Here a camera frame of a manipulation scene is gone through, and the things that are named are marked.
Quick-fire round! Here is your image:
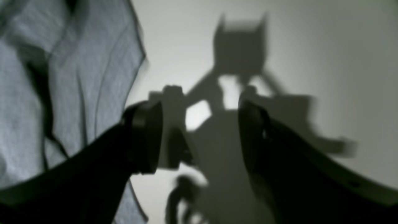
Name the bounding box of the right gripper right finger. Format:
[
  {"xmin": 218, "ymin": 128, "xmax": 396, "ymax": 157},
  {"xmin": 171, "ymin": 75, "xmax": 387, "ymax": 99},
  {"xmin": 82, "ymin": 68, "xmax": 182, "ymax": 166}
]
[{"xmin": 238, "ymin": 100, "xmax": 397, "ymax": 224}]

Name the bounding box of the grey T-shirt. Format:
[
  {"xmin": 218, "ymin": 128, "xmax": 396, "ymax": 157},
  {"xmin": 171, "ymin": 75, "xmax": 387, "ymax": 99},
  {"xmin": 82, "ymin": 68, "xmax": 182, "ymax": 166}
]
[{"xmin": 0, "ymin": 0, "xmax": 150, "ymax": 224}]

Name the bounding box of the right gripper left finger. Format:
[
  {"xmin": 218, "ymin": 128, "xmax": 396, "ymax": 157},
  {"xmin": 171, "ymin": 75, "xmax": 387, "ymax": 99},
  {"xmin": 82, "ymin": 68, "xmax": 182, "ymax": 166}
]
[{"xmin": 1, "ymin": 101, "xmax": 163, "ymax": 224}]

